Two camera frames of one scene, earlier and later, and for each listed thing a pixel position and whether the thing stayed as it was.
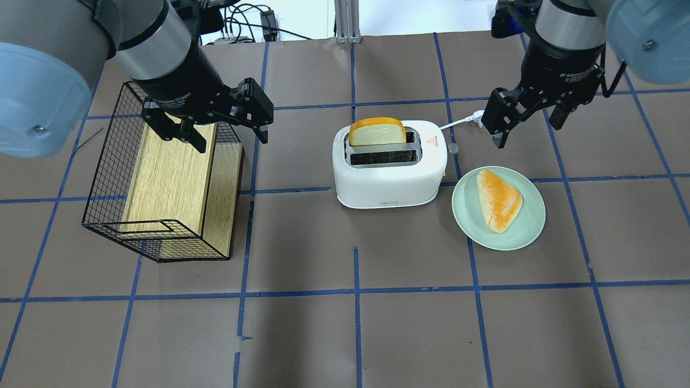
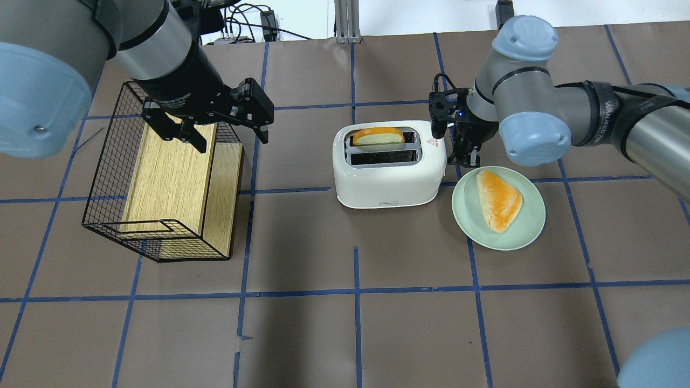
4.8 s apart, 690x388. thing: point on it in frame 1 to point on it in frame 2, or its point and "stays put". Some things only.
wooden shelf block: (176, 186) stays put
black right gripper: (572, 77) to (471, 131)
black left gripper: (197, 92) stays put
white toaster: (395, 175) stays put
